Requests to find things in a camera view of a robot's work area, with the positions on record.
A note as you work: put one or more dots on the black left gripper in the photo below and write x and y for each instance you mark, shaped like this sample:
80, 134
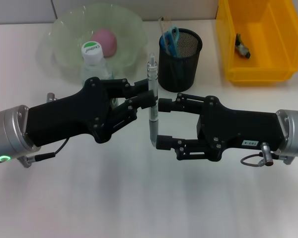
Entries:
69, 119

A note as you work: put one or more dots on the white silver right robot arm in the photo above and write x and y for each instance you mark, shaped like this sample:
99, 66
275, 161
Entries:
295, 134

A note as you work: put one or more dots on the pink toy peach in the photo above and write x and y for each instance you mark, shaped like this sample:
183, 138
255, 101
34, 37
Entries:
109, 42

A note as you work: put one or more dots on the yellow plastic bin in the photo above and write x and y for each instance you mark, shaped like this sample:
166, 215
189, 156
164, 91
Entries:
268, 69

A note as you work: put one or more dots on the silver ballpoint pen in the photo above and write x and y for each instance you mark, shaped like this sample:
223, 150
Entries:
152, 74

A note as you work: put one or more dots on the black mesh pen holder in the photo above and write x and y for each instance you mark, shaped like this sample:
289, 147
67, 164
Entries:
181, 74

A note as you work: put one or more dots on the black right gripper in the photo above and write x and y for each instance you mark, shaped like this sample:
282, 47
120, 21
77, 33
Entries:
238, 129

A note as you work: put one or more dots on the clear plastic ruler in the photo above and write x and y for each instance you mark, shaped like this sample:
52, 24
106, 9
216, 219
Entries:
165, 27

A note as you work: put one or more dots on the blue scissors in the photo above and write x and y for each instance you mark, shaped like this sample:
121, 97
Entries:
173, 43

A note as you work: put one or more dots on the green glass fruit bowl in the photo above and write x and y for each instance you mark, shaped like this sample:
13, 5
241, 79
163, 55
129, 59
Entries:
64, 37

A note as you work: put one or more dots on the clear green-label water bottle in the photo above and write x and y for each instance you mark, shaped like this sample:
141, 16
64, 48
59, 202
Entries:
92, 52

